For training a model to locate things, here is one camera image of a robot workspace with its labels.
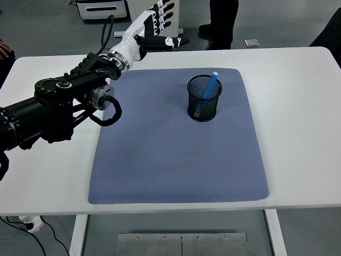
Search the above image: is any black floor cable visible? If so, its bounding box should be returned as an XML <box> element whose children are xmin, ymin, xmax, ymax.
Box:
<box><xmin>39</xmin><ymin>221</ymin><xmax>70</xmax><ymax>256</ymax></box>

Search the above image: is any black mesh pen holder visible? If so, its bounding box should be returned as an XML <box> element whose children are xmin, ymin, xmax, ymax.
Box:
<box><xmin>186</xmin><ymin>74</ymin><xmax>223</xmax><ymax>123</ymax></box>

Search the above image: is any white table leg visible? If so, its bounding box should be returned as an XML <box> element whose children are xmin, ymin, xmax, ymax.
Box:
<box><xmin>68</xmin><ymin>214</ymin><xmax>88</xmax><ymax>256</ymax></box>
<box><xmin>264</xmin><ymin>209</ymin><xmax>288</xmax><ymax>256</ymax></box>

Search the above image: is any blue-grey textured mat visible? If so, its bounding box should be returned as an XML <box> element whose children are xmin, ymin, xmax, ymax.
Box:
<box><xmin>87</xmin><ymin>67</ymin><xmax>269</xmax><ymax>205</ymax></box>

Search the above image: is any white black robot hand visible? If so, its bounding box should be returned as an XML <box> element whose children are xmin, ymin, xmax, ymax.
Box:
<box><xmin>108</xmin><ymin>0</ymin><xmax>191</xmax><ymax>67</ymax></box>

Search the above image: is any grey metal plate with screws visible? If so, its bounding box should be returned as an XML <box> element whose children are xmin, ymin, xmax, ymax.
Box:
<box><xmin>117</xmin><ymin>233</ymin><xmax>248</xmax><ymax>256</ymax></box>

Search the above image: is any blue marker pen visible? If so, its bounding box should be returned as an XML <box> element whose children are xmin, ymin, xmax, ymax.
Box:
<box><xmin>193</xmin><ymin>71</ymin><xmax>219</xmax><ymax>118</ymax></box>

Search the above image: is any white power strip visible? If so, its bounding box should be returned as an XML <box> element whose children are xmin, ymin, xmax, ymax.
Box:
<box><xmin>18</xmin><ymin>215</ymin><xmax>44</xmax><ymax>234</ymax></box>

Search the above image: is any white appliance with black slot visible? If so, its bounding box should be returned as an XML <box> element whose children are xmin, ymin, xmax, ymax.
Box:
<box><xmin>75</xmin><ymin>0</ymin><xmax>130</xmax><ymax>21</ymax></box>

